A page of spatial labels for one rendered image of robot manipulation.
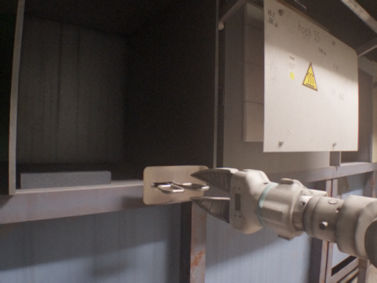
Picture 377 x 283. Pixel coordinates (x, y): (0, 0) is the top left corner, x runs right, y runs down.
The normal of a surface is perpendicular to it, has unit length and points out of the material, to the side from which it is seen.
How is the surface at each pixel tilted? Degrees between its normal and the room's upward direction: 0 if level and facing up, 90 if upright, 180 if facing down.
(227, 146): 90
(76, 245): 90
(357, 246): 91
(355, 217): 62
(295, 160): 90
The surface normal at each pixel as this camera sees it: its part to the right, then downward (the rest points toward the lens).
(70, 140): 0.58, 0.01
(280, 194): -0.51, -0.75
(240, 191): -0.79, -0.02
